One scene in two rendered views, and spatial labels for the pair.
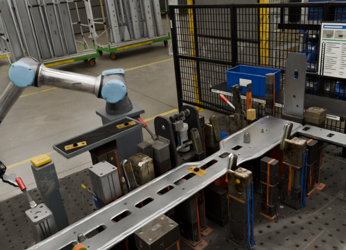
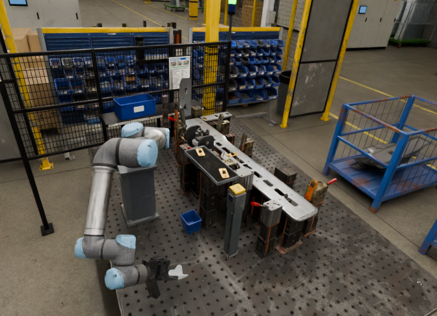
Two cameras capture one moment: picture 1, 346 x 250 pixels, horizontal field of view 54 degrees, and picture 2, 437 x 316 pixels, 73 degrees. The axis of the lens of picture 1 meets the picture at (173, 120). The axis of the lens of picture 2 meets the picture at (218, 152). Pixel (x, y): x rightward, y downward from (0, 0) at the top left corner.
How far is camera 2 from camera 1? 2.09 m
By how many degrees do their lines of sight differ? 75
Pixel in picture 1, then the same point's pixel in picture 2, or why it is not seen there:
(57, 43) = not seen: outside the picture
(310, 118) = (198, 112)
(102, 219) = (269, 189)
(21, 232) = (195, 287)
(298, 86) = (187, 97)
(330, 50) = (175, 73)
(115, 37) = not seen: outside the picture
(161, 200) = (257, 169)
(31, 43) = not seen: outside the picture
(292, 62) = (183, 84)
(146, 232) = (288, 172)
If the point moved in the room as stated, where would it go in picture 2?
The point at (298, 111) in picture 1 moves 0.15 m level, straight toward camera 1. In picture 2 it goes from (188, 112) to (203, 116)
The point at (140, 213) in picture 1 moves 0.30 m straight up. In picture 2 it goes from (267, 176) to (274, 134)
